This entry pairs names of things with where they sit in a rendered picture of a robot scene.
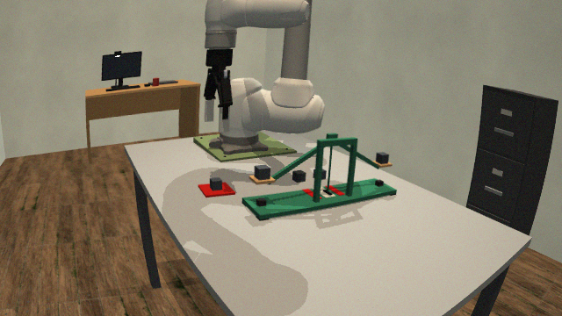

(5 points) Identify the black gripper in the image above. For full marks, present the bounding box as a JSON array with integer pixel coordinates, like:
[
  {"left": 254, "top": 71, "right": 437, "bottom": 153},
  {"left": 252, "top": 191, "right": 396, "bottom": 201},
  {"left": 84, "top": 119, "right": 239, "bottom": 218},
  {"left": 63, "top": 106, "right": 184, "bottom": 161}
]
[{"left": 204, "top": 49, "right": 233, "bottom": 133}]

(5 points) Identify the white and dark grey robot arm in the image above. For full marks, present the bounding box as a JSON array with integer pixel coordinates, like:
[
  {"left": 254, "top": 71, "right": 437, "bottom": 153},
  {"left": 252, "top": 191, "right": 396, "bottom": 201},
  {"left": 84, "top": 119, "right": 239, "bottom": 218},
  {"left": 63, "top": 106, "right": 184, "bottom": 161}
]
[{"left": 205, "top": 0, "right": 325, "bottom": 154}]

